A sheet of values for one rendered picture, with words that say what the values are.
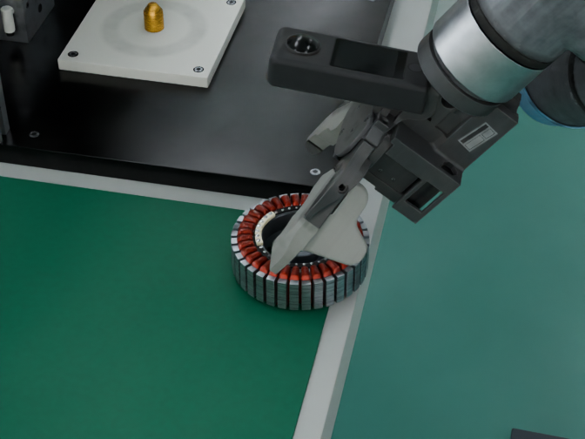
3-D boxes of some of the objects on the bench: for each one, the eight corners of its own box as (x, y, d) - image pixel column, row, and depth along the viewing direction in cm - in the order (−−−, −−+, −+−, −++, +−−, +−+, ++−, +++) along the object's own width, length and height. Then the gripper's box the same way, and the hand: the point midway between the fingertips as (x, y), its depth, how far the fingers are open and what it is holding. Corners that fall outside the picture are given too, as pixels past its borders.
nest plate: (245, 8, 132) (245, -3, 131) (207, 88, 120) (207, 77, 120) (108, -8, 134) (106, -18, 133) (58, 70, 123) (57, 58, 122)
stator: (380, 235, 107) (382, 201, 105) (350, 326, 99) (352, 291, 97) (254, 212, 110) (253, 178, 107) (214, 300, 101) (212, 265, 99)
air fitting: (17, 31, 126) (13, 5, 124) (13, 37, 125) (9, 11, 123) (7, 30, 126) (3, 3, 124) (3, 37, 125) (-2, 10, 123)
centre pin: (166, 23, 127) (164, 0, 125) (160, 33, 126) (158, 10, 124) (148, 21, 127) (145, -3, 126) (142, 31, 126) (139, 8, 124)
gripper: (512, 192, 82) (332, 339, 95) (531, 32, 97) (373, 177, 109) (409, 118, 80) (239, 278, 93) (445, -36, 95) (294, 120, 107)
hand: (283, 204), depth 100 cm, fingers open, 14 cm apart
